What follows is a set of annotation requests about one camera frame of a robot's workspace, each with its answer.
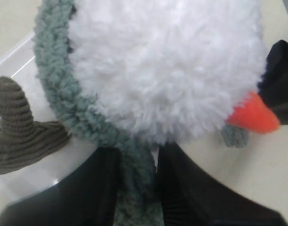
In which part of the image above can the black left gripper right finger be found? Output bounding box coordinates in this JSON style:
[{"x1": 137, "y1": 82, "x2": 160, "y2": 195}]
[{"x1": 157, "y1": 144, "x2": 288, "y2": 226}]

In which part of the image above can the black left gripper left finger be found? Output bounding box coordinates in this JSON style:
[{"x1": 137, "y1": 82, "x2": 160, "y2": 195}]
[{"x1": 0, "y1": 148, "x2": 120, "y2": 226}]

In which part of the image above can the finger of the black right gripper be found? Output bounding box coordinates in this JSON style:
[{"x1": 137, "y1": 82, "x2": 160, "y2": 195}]
[{"x1": 259, "y1": 40, "x2": 288, "y2": 125}]

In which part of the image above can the green knitted scarf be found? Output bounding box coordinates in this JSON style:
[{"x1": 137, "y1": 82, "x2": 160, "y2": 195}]
[{"x1": 34, "y1": 0, "x2": 259, "y2": 226}]

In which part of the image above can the white plush snowman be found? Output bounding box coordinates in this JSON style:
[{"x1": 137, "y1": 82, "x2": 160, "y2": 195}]
[{"x1": 0, "y1": 0, "x2": 280, "y2": 184}]

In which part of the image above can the white rectangular tray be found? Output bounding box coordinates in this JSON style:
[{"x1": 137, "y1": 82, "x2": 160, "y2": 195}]
[{"x1": 0, "y1": 34, "x2": 96, "y2": 208}]

